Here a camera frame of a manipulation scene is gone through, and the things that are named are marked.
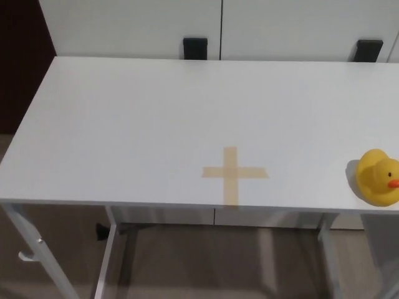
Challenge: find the yellow rubber duck toy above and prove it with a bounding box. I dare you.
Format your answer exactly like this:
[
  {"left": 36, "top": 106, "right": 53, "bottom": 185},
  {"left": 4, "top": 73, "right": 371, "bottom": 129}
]
[{"left": 356, "top": 148, "right": 399, "bottom": 207}]

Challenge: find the white metal desk leg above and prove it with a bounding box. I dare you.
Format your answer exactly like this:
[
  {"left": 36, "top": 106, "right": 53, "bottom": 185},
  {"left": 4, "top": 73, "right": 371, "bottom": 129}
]
[
  {"left": 2, "top": 203, "right": 80, "bottom": 299},
  {"left": 92, "top": 206, "right": 123, "bottom": 299},
  {"left": 317, "top": 213, "right": 347, "bottom": 299}
]

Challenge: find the short beige tape strip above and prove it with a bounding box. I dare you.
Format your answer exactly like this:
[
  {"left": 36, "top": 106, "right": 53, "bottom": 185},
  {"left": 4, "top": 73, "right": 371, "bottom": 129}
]
[{"left": 201, "top": 166, "right": 270, "bottom": 180}]

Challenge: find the small black floor object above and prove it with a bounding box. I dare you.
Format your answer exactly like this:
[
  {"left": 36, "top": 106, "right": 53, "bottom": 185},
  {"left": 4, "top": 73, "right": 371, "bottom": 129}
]
[{"left": 94, "top": 222, "right": 110, "bottom": 242}]

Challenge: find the white cabinet panel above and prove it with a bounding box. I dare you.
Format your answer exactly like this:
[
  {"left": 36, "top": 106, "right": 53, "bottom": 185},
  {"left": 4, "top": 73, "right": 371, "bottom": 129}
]
[
  {"left": 39, "top": 0, "right": 223, "bottom": 61},
  {"left": 219, "top": 0, "right": 399, "bottom": 65}
]

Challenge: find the white hook on leg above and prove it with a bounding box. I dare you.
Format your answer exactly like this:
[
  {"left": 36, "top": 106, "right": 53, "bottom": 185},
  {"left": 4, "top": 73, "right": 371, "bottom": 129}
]
[{"left": 17, "top": 250, "right": 40, "bottom": 262}]

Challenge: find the black cabinet bracket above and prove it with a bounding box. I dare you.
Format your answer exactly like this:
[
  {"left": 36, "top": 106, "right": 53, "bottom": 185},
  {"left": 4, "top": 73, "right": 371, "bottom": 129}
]
[
  {"left": 183, "top": 37, "right": 209, "bottom": 60},
  {"left": 353, "top": 39, "right": 384, "bottom": 64}
]

